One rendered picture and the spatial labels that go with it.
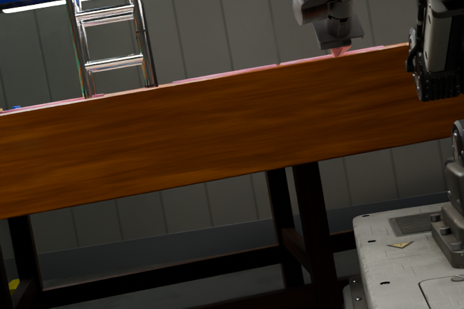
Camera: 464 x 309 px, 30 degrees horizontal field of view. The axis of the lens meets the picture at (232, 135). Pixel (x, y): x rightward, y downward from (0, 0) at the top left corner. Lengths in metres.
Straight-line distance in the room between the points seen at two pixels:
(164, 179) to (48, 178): 0.21
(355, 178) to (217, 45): 0.81
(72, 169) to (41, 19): 2.29
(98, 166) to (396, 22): 2.28
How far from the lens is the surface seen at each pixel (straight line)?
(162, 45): 3.71
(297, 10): 1.81
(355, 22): 1.92
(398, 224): 1.47
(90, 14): 2.07
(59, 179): 1.59
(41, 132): 1.59
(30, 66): 3.85
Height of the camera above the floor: 0.78
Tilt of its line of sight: 4 degrees down
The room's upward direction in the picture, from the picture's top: 10 degrees counter-clockwise
